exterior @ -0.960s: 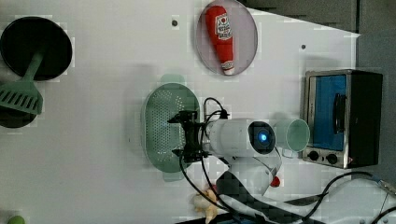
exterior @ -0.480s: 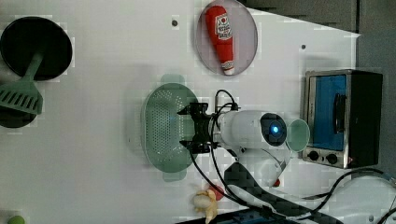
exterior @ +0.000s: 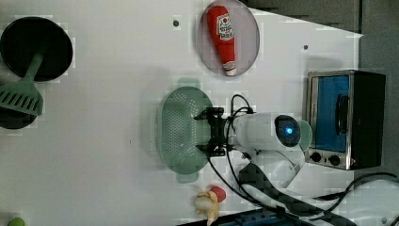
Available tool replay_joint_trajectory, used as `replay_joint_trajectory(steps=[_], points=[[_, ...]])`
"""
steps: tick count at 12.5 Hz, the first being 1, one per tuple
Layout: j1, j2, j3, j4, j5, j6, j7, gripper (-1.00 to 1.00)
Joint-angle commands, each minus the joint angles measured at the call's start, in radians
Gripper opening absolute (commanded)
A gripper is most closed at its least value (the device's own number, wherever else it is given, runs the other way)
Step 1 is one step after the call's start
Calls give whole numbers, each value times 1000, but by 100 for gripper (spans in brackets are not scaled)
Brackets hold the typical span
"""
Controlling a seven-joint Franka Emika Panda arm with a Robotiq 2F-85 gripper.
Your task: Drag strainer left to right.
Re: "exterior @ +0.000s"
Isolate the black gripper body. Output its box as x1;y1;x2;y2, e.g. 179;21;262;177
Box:
209;114;231;148

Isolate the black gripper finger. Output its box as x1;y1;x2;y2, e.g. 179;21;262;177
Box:
197;144;226;156
195;107;224;121

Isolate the green plastic strainer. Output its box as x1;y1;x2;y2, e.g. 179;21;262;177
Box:
156;78;212;184

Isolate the red plush fruit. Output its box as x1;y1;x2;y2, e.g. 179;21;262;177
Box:
211;186;226;202

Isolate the plush peeled banana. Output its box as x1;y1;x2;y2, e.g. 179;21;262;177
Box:
194;191;219;226

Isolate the grey round plate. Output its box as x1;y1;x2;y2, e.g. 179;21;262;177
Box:
197;0;260;76

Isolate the red plush ketchup bottle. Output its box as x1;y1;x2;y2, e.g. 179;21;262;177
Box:
206;5;236;76

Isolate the light green cup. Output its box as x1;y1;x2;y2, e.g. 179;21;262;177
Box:
297;121;312;152

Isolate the silver toaster oven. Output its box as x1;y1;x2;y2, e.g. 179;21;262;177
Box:
305;70;386;170

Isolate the green slotted spatula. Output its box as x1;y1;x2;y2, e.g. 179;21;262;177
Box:
0;51;43;116

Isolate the black round object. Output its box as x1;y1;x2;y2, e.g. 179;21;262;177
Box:
0;107;36;130

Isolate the black round pan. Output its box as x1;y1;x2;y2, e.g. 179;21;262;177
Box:
1;17;73;82

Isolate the green ball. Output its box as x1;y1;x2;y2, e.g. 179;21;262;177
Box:
8;218;25;226

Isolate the blue metal rail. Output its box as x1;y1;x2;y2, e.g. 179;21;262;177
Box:
182;210;302;226

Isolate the black cable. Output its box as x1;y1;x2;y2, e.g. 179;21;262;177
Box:
205;93;399;226

